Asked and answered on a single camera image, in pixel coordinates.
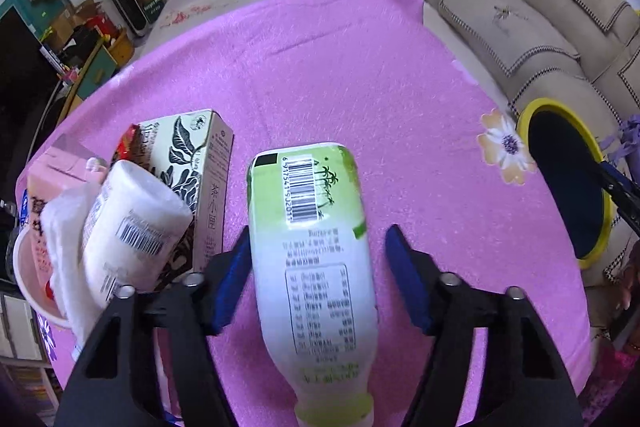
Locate leaf print tea carton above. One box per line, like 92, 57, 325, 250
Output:
135, 109, 235, 282

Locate white bottle with barcode label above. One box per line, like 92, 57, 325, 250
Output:
80, 159, 194, 309

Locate white shelf unit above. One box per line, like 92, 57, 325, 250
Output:
0, 292, 56, 418

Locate pink bowl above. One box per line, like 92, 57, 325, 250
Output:
12, 227, 73, 330

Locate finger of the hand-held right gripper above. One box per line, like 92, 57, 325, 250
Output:
597, 159, 640, 238

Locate yellow and green cabinet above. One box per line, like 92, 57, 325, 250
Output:
65, 32, 136, 108

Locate beige sofa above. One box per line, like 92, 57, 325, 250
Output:
370, 0, 640, 288

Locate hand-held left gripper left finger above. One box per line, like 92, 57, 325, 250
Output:
54, 224, 253, 427

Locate green and white plastic bottle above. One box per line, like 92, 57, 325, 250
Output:
246, 142, 378, 427

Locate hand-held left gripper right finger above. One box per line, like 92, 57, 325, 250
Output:
385, 224, 586, 427

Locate pink drink carton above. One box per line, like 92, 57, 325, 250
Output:
27, 147, 108, 288

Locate pink blanket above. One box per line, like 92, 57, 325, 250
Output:
15, 0, 593, 427

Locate yellow rimmed dark bin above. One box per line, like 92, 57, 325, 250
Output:
515, 98, 617, 270

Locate red snack packet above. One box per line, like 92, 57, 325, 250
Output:
114, 124, 151, 168

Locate cardboard box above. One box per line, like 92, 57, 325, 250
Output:
50, 0, 102, 52

